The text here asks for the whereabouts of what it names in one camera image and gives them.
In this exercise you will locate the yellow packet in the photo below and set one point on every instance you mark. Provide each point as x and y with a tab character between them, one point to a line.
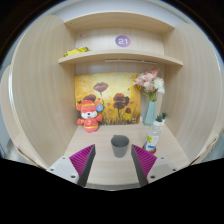
76	51

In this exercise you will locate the pale teal vase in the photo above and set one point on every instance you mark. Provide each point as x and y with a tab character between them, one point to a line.
150	115

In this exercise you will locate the yellow poppy flower painting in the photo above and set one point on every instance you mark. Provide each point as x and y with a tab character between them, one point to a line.
116	86

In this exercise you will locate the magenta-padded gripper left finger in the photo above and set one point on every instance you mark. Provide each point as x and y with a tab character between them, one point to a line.
68	168

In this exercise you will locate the pink and white flower bouquet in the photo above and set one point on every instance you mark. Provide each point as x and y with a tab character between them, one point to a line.
150	83

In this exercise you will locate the light wooden shelf board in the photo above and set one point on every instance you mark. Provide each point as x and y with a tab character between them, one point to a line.
116	20
116	54

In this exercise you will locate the round purple sticker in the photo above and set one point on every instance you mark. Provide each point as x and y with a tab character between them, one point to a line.
122	41

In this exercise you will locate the small potted succulent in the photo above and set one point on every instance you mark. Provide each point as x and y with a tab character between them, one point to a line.
164	116
159	117

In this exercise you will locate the clear plastic drink bottle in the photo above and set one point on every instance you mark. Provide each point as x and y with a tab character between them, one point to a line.
152	138

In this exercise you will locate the slim white light bar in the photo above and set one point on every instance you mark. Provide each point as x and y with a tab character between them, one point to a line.
130	61

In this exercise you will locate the grey plastic cup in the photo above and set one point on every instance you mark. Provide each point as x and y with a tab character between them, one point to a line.
120	148

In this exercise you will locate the red plush toy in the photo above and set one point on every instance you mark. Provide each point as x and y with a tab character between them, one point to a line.
89	118

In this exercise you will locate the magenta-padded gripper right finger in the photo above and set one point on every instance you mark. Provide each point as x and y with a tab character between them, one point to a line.
156	167

